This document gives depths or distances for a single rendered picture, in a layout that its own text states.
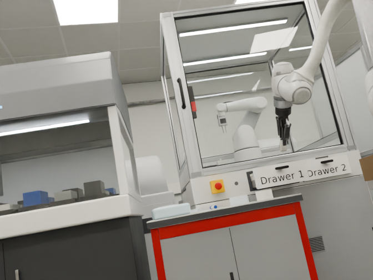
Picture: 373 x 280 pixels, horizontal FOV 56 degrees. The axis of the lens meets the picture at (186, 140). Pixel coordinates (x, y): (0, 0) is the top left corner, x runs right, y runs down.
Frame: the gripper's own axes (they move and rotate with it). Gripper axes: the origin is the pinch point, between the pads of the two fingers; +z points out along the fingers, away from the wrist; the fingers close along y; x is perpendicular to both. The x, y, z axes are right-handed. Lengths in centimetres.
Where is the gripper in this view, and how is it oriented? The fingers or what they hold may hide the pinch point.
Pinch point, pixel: (283, 144)
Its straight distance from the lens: 184.7
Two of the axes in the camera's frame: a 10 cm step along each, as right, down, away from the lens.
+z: 1.1, 9.1, 3.9
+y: -1.8, -3.7, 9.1
